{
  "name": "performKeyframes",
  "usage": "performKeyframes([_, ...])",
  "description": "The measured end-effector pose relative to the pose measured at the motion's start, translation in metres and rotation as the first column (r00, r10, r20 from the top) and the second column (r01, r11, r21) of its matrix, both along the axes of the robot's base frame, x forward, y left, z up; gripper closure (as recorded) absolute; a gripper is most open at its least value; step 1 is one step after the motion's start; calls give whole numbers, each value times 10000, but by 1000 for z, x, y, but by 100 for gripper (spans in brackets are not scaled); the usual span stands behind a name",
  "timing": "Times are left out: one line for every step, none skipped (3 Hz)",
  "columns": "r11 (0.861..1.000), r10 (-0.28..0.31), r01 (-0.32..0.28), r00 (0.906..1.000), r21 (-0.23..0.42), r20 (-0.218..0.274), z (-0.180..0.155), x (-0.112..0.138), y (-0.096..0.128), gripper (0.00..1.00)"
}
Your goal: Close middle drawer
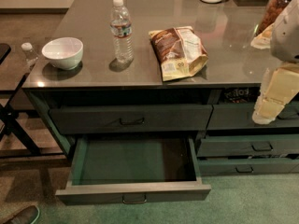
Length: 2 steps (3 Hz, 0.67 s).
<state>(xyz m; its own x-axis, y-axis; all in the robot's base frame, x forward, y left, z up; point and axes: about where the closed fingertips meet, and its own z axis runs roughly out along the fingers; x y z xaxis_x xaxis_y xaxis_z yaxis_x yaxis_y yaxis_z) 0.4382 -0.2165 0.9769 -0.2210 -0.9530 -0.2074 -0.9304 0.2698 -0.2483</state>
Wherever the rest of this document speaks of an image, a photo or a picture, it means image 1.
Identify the dark snack package in drawer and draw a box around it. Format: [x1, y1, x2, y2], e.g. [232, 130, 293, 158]
[221, 88, 260, 104]

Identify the dark grey drawer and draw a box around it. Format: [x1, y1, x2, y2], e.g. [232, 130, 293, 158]
[198, 158, 299, 176]
[207, 102, 299, 131]
[50, 104, 212, 134]
[56, 136, 211, 205]
[197, 134, 299, 157]

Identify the clear plastic water bottle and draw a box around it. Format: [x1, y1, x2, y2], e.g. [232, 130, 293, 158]
[110, 0, 134, 63]

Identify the small clear bottle white cap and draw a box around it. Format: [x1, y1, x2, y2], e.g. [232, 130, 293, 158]
[21, 42, 38, 68]

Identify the brown and yellow snack bag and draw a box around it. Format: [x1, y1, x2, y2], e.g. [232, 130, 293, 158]
[149, 26, 208, 81]

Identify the dark grey counter cabinet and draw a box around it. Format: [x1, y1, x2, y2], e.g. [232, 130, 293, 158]
[24, 0, 298, 161]

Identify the dark shoe with teal sole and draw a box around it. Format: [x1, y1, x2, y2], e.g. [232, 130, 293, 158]
[4, 205, 40, 224]

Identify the white and tan gripper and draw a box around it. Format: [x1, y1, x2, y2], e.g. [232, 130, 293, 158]
[252, 63, 299, 125]

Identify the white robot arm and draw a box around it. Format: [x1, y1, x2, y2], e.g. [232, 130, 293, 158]
[252, 0, 299, 125]

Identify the dark wooden side table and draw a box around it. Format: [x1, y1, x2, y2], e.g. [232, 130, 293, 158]
[0, 43, 63, 159]

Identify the clear jar of snacks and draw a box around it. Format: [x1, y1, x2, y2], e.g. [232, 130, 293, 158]
[256, 0, 291, 35]

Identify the white ceramic bowl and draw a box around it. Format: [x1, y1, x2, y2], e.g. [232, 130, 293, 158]
[42, 37, 83, 70]

